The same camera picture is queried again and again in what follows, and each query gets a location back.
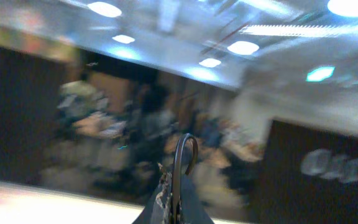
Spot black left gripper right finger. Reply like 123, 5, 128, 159
180, 175, 214, 224

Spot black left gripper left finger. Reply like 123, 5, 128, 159
132, 163, 172, 224

